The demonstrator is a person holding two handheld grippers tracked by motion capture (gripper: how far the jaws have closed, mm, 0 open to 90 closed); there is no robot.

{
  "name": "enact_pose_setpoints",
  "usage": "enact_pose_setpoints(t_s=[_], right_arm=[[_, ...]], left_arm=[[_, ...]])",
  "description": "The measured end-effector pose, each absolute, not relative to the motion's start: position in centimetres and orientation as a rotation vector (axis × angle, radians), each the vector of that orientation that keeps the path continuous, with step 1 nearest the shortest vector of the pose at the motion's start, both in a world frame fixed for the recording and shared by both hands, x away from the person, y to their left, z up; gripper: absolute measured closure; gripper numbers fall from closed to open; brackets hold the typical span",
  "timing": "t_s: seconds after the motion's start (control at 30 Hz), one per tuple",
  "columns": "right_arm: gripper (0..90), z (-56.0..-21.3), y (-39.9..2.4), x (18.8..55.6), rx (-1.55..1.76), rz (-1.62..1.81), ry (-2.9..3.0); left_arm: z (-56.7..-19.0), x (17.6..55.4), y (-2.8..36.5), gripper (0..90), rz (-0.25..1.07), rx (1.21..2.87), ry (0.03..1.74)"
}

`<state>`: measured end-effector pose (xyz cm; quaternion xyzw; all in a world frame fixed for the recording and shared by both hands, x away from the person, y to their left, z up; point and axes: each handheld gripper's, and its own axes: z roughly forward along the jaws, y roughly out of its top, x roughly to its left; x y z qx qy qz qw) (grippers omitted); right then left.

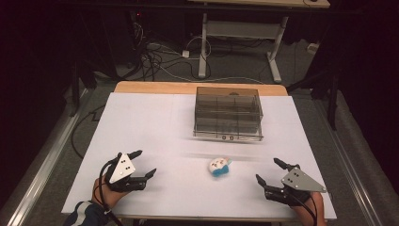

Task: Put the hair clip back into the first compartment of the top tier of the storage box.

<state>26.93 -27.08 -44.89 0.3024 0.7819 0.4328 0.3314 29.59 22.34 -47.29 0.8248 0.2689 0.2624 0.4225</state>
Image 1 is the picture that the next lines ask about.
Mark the person's left hand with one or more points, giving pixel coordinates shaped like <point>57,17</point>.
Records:
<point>107,194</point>

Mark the person's right hand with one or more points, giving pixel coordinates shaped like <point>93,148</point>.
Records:
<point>310,211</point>

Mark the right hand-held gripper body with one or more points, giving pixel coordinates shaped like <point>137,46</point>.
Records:
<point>293,188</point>

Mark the transparent grey drawer organizer box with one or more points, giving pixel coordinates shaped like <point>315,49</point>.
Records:
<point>228,113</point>

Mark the wooden desk top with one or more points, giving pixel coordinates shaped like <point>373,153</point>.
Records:
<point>263,3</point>

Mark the white table mat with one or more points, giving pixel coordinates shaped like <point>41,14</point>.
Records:
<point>194,157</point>

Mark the small white and blue plush toy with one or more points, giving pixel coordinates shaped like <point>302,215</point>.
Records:
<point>219,166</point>

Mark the white power adapter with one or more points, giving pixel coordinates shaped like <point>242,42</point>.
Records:
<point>185,53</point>

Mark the white metal desk frame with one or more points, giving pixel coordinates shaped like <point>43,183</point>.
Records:
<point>241,40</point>

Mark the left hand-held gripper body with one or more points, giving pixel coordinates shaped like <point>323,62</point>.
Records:
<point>121,171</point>

